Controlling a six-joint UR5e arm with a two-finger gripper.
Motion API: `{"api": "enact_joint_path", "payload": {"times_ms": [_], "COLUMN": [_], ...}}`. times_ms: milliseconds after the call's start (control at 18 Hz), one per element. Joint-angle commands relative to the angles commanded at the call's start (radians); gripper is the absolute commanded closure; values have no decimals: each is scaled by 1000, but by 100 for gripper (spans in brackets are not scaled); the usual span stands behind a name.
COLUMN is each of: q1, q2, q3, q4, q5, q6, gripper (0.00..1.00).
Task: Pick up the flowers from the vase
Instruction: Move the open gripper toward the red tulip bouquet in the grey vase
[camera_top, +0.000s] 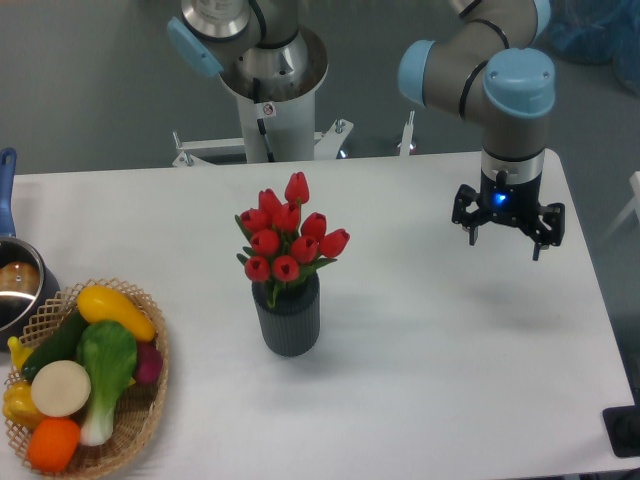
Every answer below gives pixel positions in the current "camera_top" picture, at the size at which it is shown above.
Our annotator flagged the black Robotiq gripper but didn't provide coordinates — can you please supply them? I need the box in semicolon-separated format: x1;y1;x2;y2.
452;152;565;261

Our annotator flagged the red tulip bouquet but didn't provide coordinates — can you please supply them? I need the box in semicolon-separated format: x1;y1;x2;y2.
235;172;350;308

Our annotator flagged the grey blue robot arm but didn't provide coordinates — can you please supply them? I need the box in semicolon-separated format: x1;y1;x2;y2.
167;1;564;250

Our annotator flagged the dark grey ribbed vase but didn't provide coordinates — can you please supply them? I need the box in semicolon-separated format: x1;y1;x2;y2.
251;273;321;357

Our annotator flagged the white furniture leg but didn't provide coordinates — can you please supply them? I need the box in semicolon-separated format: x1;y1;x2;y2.
596;171;640;248

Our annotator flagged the blue plastic bag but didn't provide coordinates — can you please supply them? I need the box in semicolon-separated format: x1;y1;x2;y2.
546;1;639;94

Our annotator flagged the black device at table edge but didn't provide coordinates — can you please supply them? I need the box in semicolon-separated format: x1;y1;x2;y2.
602;405;639;458

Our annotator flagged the purple red radish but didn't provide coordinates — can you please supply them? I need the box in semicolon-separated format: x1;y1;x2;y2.
133;342;163;385

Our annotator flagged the yellow squash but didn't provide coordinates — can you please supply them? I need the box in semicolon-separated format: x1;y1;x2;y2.
76;285;156;342

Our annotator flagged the green bok choy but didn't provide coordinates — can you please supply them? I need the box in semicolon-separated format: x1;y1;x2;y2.
76;320;137;447

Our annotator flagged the woven wicker basket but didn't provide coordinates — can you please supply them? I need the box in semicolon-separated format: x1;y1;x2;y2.
5;278;170;479

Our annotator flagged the green cucumber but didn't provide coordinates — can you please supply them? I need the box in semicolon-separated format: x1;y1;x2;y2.
21;309;89;382

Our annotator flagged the cream round radish slice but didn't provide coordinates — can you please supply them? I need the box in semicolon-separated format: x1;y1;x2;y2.
31;360;91;417

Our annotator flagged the orange fruit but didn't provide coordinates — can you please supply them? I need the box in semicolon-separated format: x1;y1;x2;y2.
26;418;80;473

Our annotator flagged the yellow banana tip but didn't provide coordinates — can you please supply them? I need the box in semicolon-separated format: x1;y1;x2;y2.
7;336;34;371

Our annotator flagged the yellow bell pepper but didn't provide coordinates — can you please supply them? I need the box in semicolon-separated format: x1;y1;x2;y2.
2;380;46;430

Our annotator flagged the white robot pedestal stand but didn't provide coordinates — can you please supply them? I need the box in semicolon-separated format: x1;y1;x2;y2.
167;18;354;167

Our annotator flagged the blue handled steel saucepan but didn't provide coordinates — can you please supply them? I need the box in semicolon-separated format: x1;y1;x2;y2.
1;148;59;353

